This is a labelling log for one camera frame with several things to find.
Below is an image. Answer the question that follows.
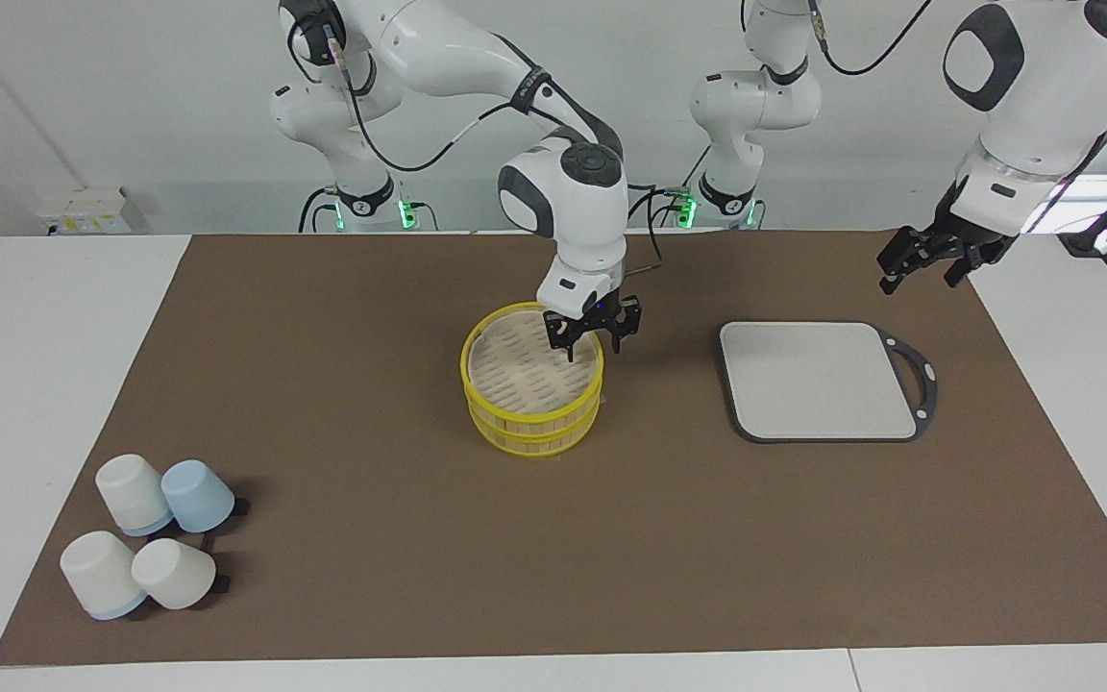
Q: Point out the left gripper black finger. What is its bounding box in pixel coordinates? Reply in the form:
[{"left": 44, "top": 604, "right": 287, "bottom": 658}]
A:
[
  {"left": 877, "top": 228, "right": 935, "bottom": 296},
  {"left": 943, "top": 251, "right": 988, "bottom": 288}
]

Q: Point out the yellow bamboo steamer basket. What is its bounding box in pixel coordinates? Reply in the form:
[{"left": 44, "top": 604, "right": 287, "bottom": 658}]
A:
[
  {"left": 466, "top": 389, "right": 603, "bottom": 459},
  {"left": 459, "top": 301, "right": 605, "bottom": 433}
]

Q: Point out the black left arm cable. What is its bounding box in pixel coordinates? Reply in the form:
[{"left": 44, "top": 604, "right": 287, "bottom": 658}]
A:
[{"left": 807, "top": 0, "right": 1107, "bottom": 236}]

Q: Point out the grey cutting board dark rim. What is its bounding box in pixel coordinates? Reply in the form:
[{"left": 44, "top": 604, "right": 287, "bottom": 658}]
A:
[{"left": 717, "top": 320, "right": 940, "bottom": 445}]

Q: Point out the white wall outlet box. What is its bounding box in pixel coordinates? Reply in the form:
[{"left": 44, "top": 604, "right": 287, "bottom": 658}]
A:
[{"left": 37, "top": 186, "right": 133, "bottom": 235}]

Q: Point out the white plastic cup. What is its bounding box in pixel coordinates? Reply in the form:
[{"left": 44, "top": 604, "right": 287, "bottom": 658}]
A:
[{"left": 131, "top": 537, "right": 218, "bottom": 611}]

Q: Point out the brown table mat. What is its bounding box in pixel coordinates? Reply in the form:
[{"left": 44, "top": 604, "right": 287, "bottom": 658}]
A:
[{"left": 0, "top": 231, "right": 1107, "bottom": 668}]

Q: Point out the light blue plastic cup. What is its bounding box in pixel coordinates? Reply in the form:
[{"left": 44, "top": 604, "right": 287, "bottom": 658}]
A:
[{"left": 160, "top": 459, "right": 236, "bottom": 533}]

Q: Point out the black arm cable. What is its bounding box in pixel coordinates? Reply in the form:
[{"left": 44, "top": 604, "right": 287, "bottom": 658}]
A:
[
  {"left": 807, "top": 0, "right": 1107, "bottom": 236},
  {"left": 289, "top": 17, "right": 667, "bottom": 280}
]

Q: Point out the white cup with blue rim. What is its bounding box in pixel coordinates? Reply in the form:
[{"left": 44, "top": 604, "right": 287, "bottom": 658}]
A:
[
  {"left": 95, "top": 453, "right": 176, "bottom": 537},
  {"left": 60, "top": 530, "right": 149, "bottom": 622}
]

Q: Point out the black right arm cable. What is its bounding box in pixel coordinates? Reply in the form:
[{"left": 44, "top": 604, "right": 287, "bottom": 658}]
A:
[{"left": 289, "top": 17, "right": 667, "bottom": 280}]

